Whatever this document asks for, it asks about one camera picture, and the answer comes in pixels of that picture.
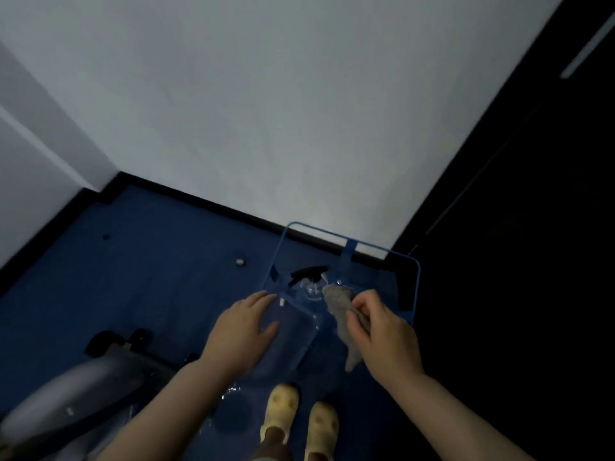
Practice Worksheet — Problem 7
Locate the black cabinet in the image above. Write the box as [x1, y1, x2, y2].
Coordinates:
[391, 0, 615, 461]

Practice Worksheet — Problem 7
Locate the grey office chair base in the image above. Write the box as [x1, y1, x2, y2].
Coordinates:
[0, 328, 200, 461]

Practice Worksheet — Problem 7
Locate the person's pale yellow shoe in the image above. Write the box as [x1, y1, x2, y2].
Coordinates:
[305, 401, 340, 461]
[259, 383, 300, 445]

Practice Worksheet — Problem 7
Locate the grey cleaning cloth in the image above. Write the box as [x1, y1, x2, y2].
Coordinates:
[321, 283, 373, 374]

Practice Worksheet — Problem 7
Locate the clear spray bottle black trigger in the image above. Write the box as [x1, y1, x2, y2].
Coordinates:
[287, 265, 337, 305]

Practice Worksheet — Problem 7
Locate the person's pale yellow right shoe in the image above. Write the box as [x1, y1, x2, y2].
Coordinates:
[305, 401, 340, 461]

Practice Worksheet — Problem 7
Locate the person's right hand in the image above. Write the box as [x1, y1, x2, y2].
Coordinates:
[345, 289, 426, 391]

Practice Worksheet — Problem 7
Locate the black baseboard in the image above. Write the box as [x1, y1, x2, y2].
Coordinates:
[0, 171, 391, 299]

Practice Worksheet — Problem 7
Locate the person's left leg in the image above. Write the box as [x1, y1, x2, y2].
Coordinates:
[254, 426, 290, 461]

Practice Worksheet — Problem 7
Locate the person's pale yellow left shoe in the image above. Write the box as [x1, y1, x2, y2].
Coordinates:
[259, 383, 300, 445]

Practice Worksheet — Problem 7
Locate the silver cabinet handle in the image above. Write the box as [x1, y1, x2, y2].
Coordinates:
[560, 12, 615, 80]

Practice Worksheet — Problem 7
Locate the person's left hand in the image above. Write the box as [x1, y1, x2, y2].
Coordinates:
[199, 290, 282, 381]

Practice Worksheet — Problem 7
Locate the clear basket with blue rim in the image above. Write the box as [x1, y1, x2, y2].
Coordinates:
[250, 221, 422, 380]

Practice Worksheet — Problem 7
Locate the person's left forearm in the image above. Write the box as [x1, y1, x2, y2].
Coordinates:
[95, 356, 227, 461]

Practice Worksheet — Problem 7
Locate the person's right forearm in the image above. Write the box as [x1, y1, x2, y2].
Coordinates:
[384, 372, 535, 461]

